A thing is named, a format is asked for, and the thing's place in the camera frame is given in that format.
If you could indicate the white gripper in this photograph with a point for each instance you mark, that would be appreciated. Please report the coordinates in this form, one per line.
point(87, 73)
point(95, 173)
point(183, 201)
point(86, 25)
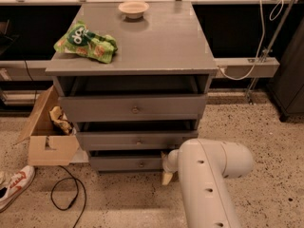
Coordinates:
point(171, 162)

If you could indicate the grey bottom drawer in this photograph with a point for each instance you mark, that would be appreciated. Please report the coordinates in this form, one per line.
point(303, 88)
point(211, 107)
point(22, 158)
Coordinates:
point(126, 163)

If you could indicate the grey drawer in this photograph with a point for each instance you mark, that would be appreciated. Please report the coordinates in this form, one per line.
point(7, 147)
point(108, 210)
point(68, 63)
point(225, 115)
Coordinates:
point(133, 140)
point(132, 108)
point(126, 163)

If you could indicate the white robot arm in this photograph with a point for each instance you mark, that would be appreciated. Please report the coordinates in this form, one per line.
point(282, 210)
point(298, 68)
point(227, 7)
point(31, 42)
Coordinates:
point(202, 167)

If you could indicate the grey middle drawer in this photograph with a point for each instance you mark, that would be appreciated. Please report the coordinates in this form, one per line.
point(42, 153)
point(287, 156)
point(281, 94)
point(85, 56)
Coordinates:
point(133, 140)

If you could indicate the grey drawer cabinet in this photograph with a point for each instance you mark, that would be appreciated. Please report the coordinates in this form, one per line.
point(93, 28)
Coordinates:
point(165, 53)

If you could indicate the grey top drawer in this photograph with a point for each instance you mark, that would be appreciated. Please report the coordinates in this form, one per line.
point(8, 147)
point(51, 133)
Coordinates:
point(132, 108)

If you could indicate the open cardboard box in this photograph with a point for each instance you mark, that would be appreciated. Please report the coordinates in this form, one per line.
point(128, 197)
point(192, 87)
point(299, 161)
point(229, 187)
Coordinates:
point(48, 145)

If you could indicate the crumpled paper in box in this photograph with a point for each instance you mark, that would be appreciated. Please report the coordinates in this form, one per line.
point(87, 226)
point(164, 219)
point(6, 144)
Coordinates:
point(56, 115)

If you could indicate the dark grey side cabinet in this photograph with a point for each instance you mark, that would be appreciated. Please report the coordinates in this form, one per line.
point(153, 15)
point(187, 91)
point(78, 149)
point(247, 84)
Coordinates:
point(287, 86)

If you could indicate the white red sneaker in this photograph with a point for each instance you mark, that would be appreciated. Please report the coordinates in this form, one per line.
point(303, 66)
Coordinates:
point(12, 185)

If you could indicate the green chip bag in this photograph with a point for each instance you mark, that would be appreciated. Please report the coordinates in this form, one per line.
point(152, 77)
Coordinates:
point(85, 43)

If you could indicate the metal stand pole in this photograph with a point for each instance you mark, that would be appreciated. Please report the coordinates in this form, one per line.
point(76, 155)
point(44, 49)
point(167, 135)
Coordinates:
point(266, 51)

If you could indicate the grey wall rail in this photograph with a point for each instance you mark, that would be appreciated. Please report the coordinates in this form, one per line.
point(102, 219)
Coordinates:
point(233, 67)

